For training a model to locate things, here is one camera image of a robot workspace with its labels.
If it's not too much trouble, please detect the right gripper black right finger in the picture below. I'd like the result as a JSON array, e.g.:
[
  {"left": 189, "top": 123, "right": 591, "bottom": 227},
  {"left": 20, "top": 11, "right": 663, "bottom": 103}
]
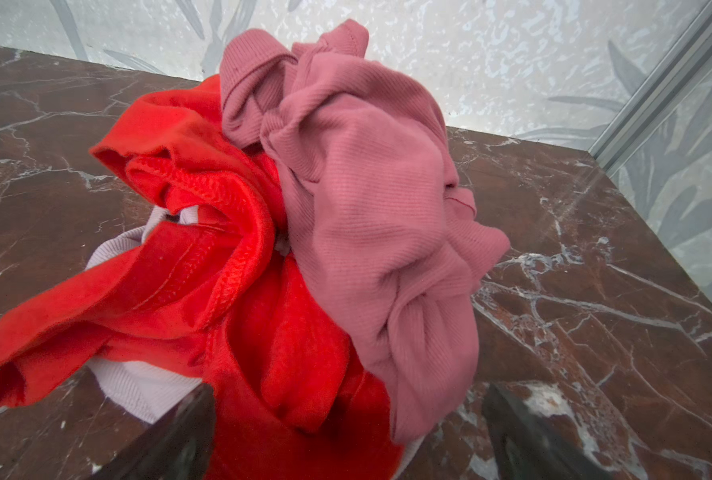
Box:
[{"left": 482, "top": 384, "right": 611, "bottom": 480}]

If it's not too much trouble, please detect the pale lilac cloth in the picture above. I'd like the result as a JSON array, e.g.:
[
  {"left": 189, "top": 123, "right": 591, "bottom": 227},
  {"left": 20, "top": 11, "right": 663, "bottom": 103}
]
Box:
[{"left": 86, "top": 206, "right": 202, "bottom": 424}]

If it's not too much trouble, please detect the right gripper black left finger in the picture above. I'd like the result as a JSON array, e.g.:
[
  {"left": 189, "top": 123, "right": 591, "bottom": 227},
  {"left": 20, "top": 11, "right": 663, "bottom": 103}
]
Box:
[{"left": 91, "top": 384, "right": 216, "bottom": 480}]

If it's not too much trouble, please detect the dusty pink ribbed cloth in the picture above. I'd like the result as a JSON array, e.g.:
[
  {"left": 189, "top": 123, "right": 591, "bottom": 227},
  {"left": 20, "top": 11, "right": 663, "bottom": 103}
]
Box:
[{"left": 219, "top": 20, "right": 510, "bottom": 444}]

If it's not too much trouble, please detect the aluminium corner frame post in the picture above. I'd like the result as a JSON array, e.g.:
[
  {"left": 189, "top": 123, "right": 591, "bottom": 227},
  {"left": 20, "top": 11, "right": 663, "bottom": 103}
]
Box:
[{"left": 589, "top": 1, "right": 712, "bottom": 174}]

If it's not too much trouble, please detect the red cloth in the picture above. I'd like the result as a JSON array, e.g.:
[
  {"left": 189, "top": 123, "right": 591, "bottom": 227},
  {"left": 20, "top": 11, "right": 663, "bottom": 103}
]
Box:
[{"left": 0, "top": 77, "right": 403, "bottom": 479}]

